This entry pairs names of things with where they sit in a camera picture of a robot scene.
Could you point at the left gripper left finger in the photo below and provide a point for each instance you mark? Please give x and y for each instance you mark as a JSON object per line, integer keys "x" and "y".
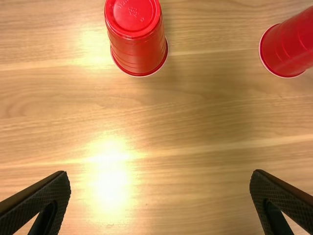
{"x": 22, "y": 210}

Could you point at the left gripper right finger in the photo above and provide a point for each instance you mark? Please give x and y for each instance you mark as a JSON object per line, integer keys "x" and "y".
{"x": 286, "y": 200}

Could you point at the red cup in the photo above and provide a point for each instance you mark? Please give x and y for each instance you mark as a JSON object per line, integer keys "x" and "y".
{"x": 137, "y": 36}
{"x": 288, "y": 49}

